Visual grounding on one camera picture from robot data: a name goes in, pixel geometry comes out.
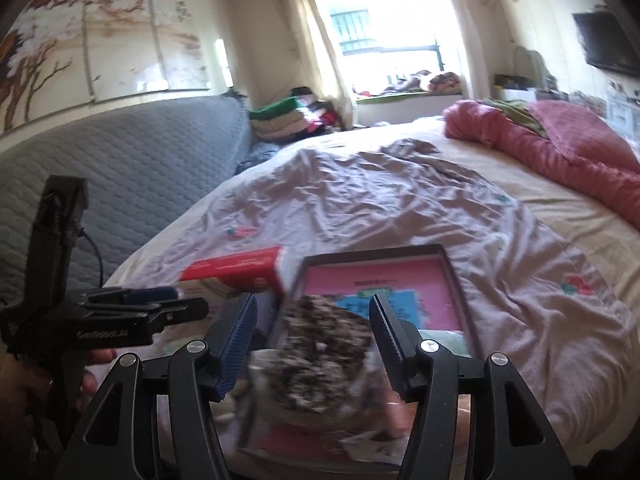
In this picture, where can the green cloth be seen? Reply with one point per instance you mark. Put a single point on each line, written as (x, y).
(515, 112)

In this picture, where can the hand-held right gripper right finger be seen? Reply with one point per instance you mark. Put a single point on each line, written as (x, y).
(390, 350)

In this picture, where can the cream curtain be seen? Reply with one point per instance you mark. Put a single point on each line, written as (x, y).
(312, 50)
(457, 30)

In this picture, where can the patterned folded bedding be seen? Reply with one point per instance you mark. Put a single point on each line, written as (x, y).
(430, 82)

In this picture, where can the floral fabric scrunchie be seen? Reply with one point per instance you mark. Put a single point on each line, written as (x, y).
(320, 340)

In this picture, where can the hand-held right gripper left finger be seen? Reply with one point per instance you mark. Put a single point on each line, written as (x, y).
(237, 350)

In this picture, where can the black television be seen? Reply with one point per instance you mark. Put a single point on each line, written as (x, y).
(610, 42)

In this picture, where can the window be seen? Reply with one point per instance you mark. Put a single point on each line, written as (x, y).
(385, 15)

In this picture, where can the blue patterned cloth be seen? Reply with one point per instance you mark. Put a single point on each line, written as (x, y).
(260, 156)

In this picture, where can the bed with cream sheet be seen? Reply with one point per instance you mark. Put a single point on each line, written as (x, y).
(575, 220)

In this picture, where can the pink quilt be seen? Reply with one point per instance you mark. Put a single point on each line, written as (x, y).
(550, 165)

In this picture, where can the grey cardboard box tray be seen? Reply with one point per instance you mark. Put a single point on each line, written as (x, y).
(450, 280)

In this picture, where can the grey quilted headboard cover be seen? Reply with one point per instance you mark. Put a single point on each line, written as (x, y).
(150, 170)

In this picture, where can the person's left hand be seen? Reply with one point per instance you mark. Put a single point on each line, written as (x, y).
(20, 390)

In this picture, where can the stack of folded clothes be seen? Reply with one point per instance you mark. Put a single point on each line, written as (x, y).
(290, 117)

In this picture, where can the mauve bed sheet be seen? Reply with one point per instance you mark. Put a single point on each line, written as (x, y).
(375, 200)

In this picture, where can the red and white box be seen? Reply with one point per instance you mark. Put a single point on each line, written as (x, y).
(230, 265)

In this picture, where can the pink quilted pillow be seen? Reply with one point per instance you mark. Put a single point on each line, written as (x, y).
(580, 127)

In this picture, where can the tree wall painting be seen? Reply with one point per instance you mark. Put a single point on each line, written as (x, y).
(100, 45)

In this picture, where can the white cabinet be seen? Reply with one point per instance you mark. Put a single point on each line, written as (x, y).
(625, 105)

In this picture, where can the white framed mirror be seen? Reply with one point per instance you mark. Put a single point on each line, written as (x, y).
(530, 67)

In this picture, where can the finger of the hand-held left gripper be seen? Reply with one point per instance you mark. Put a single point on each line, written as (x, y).
(145, 294)
(185, 310)

